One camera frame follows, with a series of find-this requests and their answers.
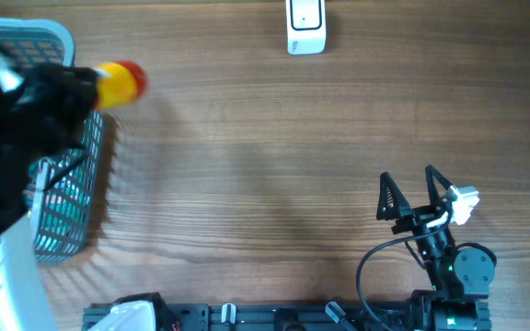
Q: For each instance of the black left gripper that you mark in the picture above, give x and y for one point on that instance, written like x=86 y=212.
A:
x=62 y=81

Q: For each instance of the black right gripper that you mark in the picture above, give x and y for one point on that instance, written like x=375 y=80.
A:
x=415 y=217

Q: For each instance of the red sauce bottle green cap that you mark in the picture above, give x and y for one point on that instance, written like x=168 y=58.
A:
x=119 y=83

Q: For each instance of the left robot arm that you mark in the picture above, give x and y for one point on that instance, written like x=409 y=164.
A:
x=24 y=304

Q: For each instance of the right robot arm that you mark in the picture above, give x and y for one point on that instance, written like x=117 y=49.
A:
x=459 y=272

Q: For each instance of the white barcode scanner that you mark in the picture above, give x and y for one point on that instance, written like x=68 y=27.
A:
x=306 y=26

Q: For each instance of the grey plastic shopping basket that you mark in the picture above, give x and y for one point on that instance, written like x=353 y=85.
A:
x=61 y=189

